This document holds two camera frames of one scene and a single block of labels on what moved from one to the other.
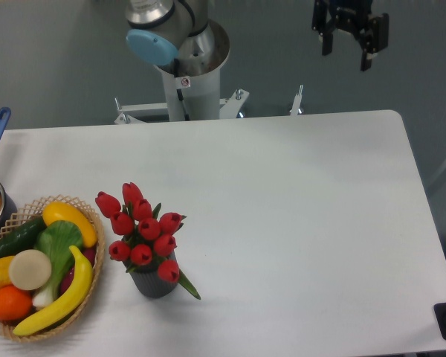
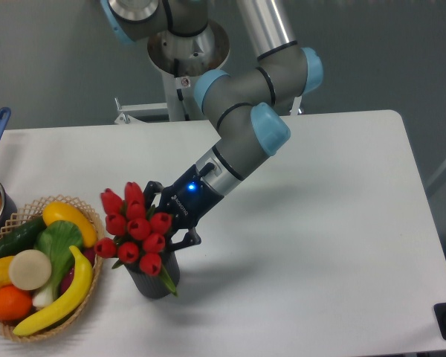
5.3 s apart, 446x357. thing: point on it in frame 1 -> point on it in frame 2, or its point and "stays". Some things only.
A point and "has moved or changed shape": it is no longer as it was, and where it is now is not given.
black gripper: (352, 16) -> (188, 201)
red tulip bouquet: (149, 236) has moved or changed shape
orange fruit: (8, 303) stays
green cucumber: (21, 238) stays
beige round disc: (30, 269) stays
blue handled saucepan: (0, 208) stays
